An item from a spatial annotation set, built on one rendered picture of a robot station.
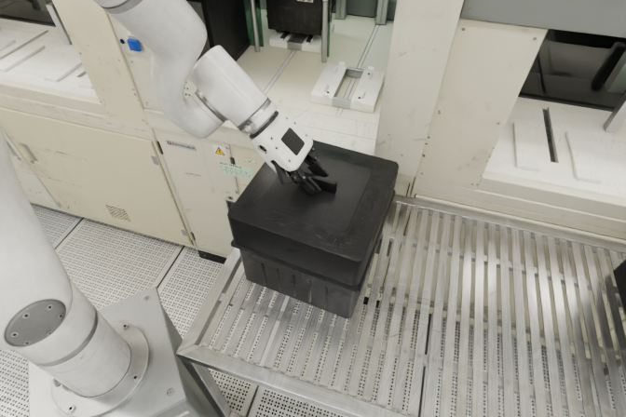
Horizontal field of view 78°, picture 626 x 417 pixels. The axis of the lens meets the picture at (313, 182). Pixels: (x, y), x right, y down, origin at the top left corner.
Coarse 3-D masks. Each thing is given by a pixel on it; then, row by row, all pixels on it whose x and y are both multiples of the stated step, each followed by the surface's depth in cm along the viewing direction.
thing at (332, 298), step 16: (256, 256) 85; (256, 272) 90; (272, 272) 87; (288, 272) 84; (272, 288) 93; (288, 288) 90; (304, 288) 86; (320, 288) 83; (336, 288) 81; (320, 304) 89; (336, 304) 86; (352, 304) 84
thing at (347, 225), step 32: (320, 160) 88; (352, 160) 88; (384, 160) 88; (256, 192) 82; (288, 192) 82; (320, 192) 82; (352, 192) 82; (384, 192) 82; (256, 224) 76; (288, 224) 76; (320, 224) 76; (352, 224) 76; (288, 256) 78; (320, 256) 74; (352, 256) 71; (352, 288) 77
